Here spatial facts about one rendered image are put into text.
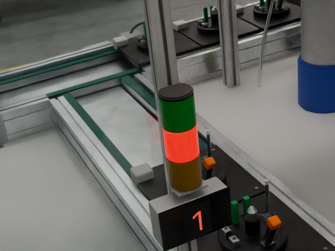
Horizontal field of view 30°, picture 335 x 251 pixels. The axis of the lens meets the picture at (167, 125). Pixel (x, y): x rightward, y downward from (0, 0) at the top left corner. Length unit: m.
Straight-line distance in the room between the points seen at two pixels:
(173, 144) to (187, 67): 1.26
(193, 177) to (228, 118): 1.02
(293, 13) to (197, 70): 0.48
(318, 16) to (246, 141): 0.41
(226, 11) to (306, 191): 0.69
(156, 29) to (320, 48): 1.06
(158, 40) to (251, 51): 1.41
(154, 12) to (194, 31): 1.49
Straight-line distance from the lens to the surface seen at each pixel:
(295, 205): 1.39
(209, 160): 1.35
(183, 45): 2.22
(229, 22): 2.04
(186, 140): 0.89
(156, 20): 0.85
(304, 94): 1.94
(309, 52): 1.89
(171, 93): 0.86
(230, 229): 1.26
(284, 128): 1.87
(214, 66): 2.19
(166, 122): 0.88
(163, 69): 0.87
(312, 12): 1.83
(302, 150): 1.77
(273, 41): 2.29
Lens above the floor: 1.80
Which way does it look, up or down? 29 degrees down
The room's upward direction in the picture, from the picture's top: 7 degrees counter-clockwise
